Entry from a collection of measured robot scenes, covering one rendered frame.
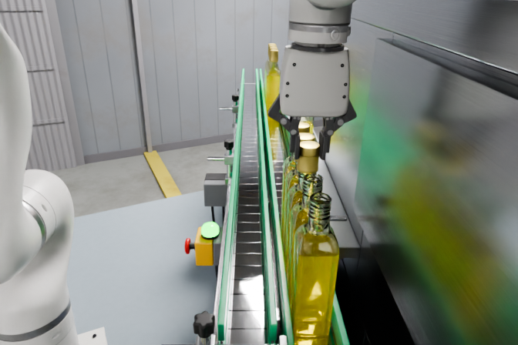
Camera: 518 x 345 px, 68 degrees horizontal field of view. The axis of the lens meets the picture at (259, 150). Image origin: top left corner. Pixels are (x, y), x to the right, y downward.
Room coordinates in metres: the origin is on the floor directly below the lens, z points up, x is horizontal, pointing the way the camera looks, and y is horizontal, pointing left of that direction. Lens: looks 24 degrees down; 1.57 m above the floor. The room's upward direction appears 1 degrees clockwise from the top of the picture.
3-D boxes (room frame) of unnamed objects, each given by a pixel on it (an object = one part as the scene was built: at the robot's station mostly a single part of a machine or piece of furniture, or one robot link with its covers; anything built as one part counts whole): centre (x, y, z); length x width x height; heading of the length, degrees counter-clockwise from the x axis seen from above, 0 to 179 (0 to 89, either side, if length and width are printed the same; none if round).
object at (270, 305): (1.26, 0.00, 1.09); 1.75 x 0.01 x 0.08; 2
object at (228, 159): (0.96, 0.11, 1.11); 0.07 x 0.04 x 0.13; 92
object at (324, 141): (0.56, -0.11, 1.35); 0.03 x 0.03 x 0.07; 1
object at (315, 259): (0.44, -0.08, 1.16); 0.06 x 0.06 x 0.21; 3
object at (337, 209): (1.15, -0.17, 1.01); 0.95 x 0.09 x 0.11; 2
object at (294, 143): (0.55, -0.05, 1.35); 0.03 x 0.03 x 0.07; 1
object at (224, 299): (1.26, 0.07, 1.09); 1.75 x 0.01 x 0.08; 2
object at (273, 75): (1.54, -0.05, 1.19); 0.06 x 0.06 x 0.28; 2
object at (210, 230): (0.79, 0.12, 1.01); 0.05 x 0.05 x 0.03
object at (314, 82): (0.55, -0.08, 1.45); 0.10 x 0.07 x 0.11; 91
